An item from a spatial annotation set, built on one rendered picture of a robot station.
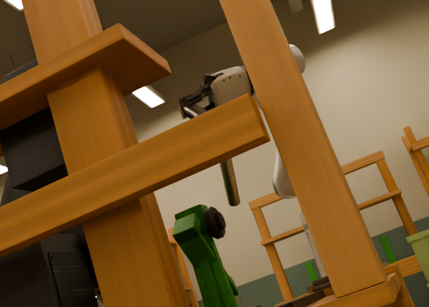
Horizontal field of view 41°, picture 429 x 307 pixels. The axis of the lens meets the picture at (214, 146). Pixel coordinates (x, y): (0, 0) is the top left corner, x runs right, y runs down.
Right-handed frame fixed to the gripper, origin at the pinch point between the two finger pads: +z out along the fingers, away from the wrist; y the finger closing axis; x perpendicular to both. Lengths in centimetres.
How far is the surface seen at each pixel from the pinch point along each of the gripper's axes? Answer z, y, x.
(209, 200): -171, -359, -445
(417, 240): -50, -62, 20
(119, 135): 22.3, 6.9, 10.6
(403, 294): -27, -56, 36
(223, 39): -293, -205, -540
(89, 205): 34.4, -0.4, 17.9
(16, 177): 43.2, -2.7, -12.0
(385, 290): 1, -15, 62
